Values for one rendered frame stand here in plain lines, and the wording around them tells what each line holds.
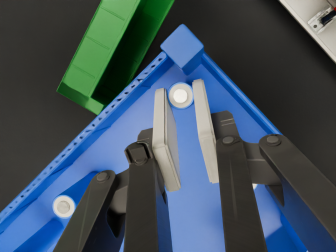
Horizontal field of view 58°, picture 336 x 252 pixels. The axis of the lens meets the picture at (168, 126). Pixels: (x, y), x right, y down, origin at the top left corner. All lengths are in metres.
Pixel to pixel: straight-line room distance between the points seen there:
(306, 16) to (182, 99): 0.43
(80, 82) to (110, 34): 0.09
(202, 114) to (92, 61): 0.36
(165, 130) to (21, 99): 0.65
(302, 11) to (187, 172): 0.40
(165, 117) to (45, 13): 0.63
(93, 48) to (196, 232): 0.33
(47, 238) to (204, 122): 0.19
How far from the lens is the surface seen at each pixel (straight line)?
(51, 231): 0.30
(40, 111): 0.76
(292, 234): 0.26
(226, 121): 0.16
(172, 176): 0.15
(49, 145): 0.76
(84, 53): 0.50
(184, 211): 0.28
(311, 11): 0.60
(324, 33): 0.60
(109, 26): 0.50
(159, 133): 0.15
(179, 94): 0.20
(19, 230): 0.34
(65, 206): 0.23
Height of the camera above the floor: 0.66
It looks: 81 degrees down
